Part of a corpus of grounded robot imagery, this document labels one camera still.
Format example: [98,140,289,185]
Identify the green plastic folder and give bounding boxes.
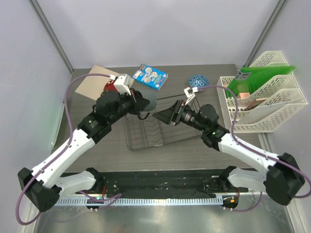
[227,66,296,97]

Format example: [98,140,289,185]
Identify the white slotted cable duct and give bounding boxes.
[55,196,223,207]

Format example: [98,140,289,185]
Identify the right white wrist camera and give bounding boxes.
[184,87,199,105]

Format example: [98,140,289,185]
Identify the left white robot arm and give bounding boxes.
[17,89,157,212]

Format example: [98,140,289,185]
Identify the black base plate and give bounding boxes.
[84,169,248,199]

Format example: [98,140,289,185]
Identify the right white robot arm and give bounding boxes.
[153,100,305,206]

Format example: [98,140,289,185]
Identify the beige board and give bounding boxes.
[74,65,136,101]

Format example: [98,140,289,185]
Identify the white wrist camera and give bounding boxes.
[184,87,199,105]
[109,74,131,95]

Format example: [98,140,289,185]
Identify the dark red plate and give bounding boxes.
[104,80,117,92]

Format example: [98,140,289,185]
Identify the grey mug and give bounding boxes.
[140,90,157,112]

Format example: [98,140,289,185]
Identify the white file organizer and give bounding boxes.
[216,50,308,133]

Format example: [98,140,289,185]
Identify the black wire dish rack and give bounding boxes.
[122,95,201,150]

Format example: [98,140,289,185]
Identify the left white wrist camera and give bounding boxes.
[109,74,131,95]

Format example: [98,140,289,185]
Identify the brown items in organizer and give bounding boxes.
[238,92,268,111]

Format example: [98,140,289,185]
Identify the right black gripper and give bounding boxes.
[153,100,207,132]

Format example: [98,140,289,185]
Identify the blue picture box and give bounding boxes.
[132,64,169,91]

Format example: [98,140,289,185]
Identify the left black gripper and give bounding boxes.
[108,87,149,124]

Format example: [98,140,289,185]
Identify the blue red patterned bowl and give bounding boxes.
[189,74,209,89]

